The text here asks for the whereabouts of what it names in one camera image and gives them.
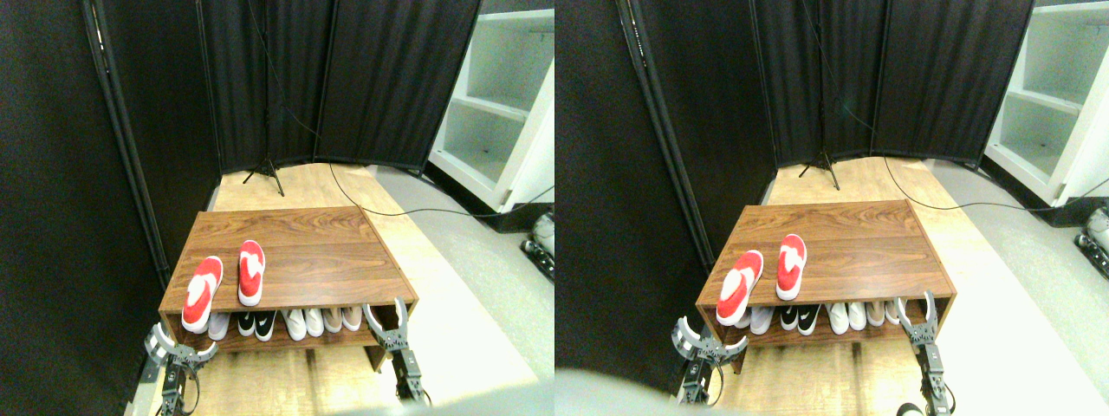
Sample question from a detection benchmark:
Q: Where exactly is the brown shoe rack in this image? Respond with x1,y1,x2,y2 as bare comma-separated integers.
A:
158,206,419,374
696,199,957,374

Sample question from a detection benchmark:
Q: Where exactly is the grey machine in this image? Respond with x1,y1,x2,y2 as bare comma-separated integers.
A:
1074,205,1109,280
521,211,555,283

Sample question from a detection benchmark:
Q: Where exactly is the black curtain pole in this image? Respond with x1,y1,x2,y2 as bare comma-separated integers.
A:
81,0,170,291
613,0,707,283

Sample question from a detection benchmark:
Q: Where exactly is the black stand foot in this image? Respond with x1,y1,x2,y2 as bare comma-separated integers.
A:
798,154,840,191
243,159,285,197

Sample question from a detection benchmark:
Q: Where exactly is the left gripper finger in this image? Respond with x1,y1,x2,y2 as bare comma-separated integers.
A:
714,335,749,365
183,341,218,372
673,317,711,356
143,324,181,361

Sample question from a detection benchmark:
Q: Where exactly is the white shelf unit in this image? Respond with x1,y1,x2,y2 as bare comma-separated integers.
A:
985,0,1109,206
428,9,555,213

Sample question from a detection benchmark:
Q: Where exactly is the red shoe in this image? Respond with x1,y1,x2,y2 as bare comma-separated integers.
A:
716,250,765,328
776,234,807,302
181,256,224,335
237,240,267,307

